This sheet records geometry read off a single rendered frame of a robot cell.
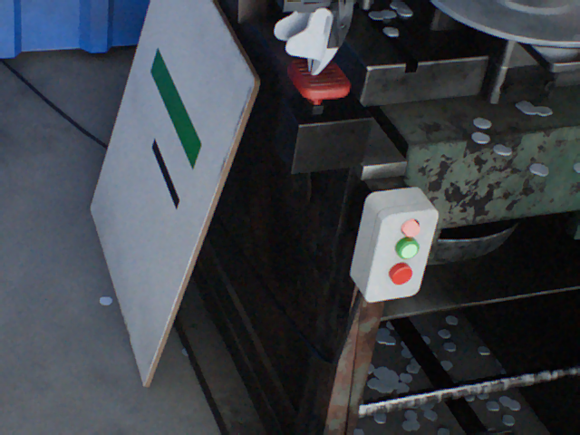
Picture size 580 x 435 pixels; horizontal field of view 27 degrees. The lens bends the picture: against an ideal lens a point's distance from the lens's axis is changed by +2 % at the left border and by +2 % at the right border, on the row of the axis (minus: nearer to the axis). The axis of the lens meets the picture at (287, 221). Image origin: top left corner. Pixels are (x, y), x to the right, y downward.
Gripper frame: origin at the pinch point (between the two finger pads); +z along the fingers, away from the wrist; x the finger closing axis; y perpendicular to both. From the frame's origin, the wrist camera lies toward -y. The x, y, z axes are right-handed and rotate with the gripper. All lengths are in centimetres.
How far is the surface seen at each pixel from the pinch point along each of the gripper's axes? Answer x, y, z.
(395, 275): 13.2, -8.0, 22.4
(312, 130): 3.1, 1.2, 7.1
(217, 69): -39.0, -3.1, 23.8
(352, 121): 3.1, -3.8, 6.4
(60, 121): -108, 5, 77
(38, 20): -135, 3, 67
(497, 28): -1.7, -23.7, -1.5
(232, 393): -19, -4, 74
